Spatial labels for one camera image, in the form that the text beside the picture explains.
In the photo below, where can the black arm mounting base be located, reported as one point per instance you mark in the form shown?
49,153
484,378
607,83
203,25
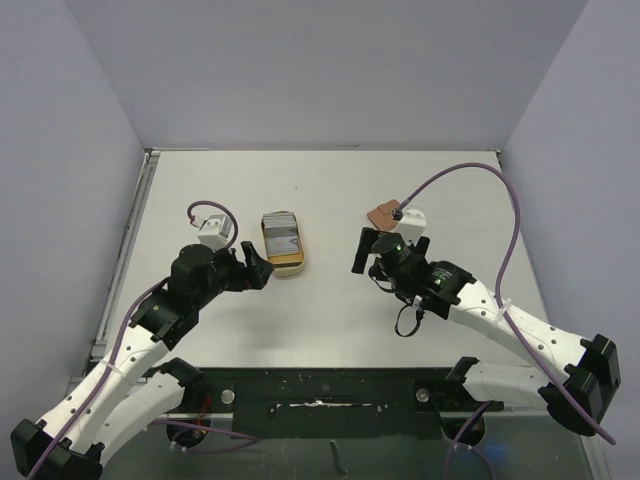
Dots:
298,403

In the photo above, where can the stack of grey cards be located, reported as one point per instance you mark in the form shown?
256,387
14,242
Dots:
280,221

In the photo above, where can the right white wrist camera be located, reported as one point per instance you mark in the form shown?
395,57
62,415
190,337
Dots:
410,224

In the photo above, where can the silver VIP card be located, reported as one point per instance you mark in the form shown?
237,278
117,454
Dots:
281,242

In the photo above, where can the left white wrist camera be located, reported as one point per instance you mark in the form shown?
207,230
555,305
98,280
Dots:
215,232

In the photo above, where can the tan leather card holder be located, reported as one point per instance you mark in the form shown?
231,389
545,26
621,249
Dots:
382,218

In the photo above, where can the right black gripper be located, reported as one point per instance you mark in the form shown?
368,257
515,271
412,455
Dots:
388,244

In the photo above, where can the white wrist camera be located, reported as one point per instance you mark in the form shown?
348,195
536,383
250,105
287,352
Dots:
410,224
215,232

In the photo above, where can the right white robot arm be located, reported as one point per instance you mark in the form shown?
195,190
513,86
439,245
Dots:
576,378

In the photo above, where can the yellow card tray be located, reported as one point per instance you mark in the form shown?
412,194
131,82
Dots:
288,265

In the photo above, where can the aluminium frame rail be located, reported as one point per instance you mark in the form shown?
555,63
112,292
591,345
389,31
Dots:
147,173

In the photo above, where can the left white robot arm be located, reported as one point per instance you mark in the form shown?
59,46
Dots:
132,385

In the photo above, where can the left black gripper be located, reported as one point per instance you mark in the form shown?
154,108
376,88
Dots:
241,273

